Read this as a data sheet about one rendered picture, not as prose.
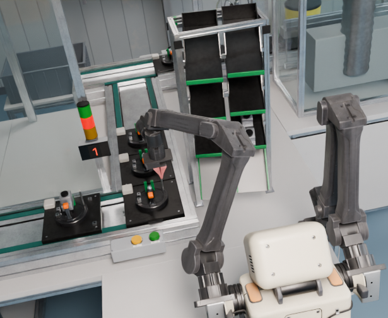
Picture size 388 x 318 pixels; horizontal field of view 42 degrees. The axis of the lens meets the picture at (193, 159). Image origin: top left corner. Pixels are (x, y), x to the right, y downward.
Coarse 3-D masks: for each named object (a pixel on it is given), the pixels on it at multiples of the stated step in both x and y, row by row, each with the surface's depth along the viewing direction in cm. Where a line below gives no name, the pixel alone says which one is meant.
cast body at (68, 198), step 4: (60, 192) 205; (64, 192) 203; (68, 192) 204; (60, 196) 202; (64, 196) 202; (68, 196) 202; (72, 196) 207; (60, 200) 202; (64, 200) 202; (68, 200) 203; (72, 200) 205; (72, 204) 203; (72, 208) 204
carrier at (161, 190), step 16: (128, 192) 217; (144, 192) 214; (160, 192) 213; (176, 192) 215; (128, 208) 210; (144, 208) 206; (160, 208) 207; (176, 208) 206; (128, 224) 202; (144, 224) 203
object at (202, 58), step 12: (192, 12) 185; (204, 12) 185; (216, 12) 183; (192, 24) 190; (204, 24) 190; (216, 24) 190; (204, 36) 188; (216, 36) 187; (192, 48) 185; (204, 48) 185; (216, 48) 184; (192, 60) 183; (204, 60) 182; (216, 60) 182; (192, 72) 180; (204, 72) 179; (216, 72) 179; (192, 84) 177
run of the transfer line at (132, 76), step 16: (112, 64) 331; (128, 64) 331; (144, 64) 331; (224, 64) 313; (272, 64) 318; (96, 80) 324; (112, 80) 322; (128, 80) 312; (144, 80) 314; (160, 80) 311; (96, 96) 309
